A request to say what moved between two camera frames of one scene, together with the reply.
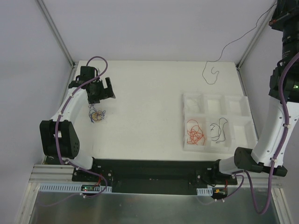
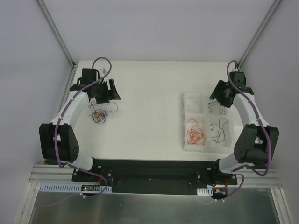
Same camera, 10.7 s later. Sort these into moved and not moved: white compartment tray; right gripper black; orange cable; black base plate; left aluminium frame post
Moved: right gripper black
Not moved: orange cable; black base plate; left aluminium frame post; white compartment tray
